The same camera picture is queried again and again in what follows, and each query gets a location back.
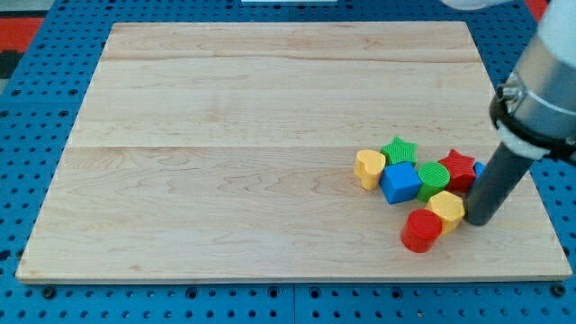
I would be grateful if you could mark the green star block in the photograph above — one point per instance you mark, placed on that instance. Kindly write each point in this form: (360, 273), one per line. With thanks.
(400, 151)

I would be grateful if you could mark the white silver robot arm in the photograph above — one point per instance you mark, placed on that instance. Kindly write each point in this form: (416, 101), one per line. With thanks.
(533, 111)

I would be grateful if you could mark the yellow heart block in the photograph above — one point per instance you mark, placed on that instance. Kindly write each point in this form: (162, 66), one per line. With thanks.
(368, 167)

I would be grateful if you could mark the light wooden board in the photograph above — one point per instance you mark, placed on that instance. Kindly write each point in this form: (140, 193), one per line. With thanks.
(221, 152)

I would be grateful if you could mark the red star block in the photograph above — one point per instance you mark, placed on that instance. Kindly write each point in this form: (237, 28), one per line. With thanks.
(460, 169)

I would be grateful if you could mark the yellow hexagon block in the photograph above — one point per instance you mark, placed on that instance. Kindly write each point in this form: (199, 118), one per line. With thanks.
(449, 208)

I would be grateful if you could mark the red cylinder block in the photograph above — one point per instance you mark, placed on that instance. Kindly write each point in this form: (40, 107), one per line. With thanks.
(421, 230)

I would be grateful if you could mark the blue cube block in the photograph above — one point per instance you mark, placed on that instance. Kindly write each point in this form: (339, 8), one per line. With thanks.
(400, 183)

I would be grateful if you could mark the blue block behind rod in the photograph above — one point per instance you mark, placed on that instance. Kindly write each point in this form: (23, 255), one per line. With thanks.
(478, 168)

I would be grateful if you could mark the green cylinder block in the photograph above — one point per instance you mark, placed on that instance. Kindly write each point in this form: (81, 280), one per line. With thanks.
(434, 178)

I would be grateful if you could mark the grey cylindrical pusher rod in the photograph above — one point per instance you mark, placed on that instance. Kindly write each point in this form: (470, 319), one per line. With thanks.
(500, 176)

